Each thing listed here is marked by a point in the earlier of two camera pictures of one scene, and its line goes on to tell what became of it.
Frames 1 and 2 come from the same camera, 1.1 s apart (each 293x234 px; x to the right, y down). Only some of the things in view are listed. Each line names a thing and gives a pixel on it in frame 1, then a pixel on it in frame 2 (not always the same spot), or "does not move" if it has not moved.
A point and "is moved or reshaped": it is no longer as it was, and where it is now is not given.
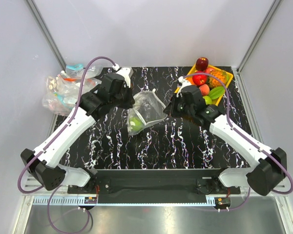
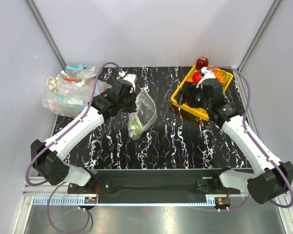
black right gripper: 170,109 → 191,88
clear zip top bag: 147,107 is moved or reshaped
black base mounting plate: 149,182 does not move
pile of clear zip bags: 64,90 does not move
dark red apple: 201,63 does not move
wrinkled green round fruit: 136,124 is moved or reshaped
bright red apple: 199,80 does not move
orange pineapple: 214,81 does not move
